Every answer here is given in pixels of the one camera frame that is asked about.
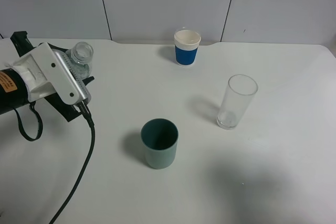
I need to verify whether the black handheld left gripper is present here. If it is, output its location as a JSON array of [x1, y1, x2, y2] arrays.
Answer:
[[0, 31, 94, 122]]

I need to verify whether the clear bottle with green label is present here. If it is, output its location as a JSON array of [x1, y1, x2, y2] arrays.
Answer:
[[66, 41, 94, 80]]

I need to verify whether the green plastic cup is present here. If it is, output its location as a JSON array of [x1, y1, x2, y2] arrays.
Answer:
[[140, 119, 179, 169]]

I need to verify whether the blue and white paper cup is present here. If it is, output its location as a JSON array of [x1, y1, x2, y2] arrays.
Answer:
[[174, 27, 201, 66]]

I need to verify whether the tall clear drinking glass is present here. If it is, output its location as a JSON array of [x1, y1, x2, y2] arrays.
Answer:
[[217, 74, 258, 130]]

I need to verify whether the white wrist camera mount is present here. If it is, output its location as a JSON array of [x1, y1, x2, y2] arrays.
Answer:
[[5, 42, 91, 105]]

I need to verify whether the black braided cable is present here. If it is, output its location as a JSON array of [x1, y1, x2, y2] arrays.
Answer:
[[49, 100, 96, 224]]

